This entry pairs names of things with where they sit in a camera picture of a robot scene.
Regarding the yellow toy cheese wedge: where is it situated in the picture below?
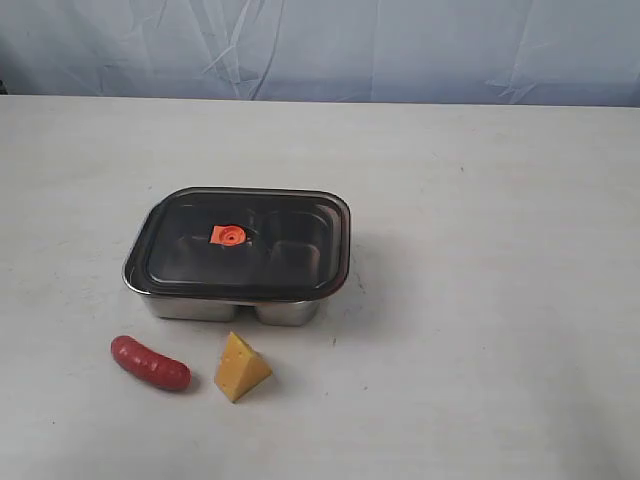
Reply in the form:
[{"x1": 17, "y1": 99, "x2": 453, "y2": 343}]
[{"x1": 214, "y1": 332, "x2": 272, "y2": 403}]

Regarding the dark transparent lunch box lid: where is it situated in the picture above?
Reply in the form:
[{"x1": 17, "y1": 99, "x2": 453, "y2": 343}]
[{"x1": 122, "y1": 186, "x2": 354, "y2": 303}]

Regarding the stainless steel lunch box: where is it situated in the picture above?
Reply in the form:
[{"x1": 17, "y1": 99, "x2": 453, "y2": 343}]
[{"x1": 121, "y1": 186, "x2": 354, "y2": 330}]

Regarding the red toy sausage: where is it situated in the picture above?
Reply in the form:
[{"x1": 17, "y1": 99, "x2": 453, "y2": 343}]
[{"x1": 110, "y1": 335, "x2": 192, "y2": 391}]

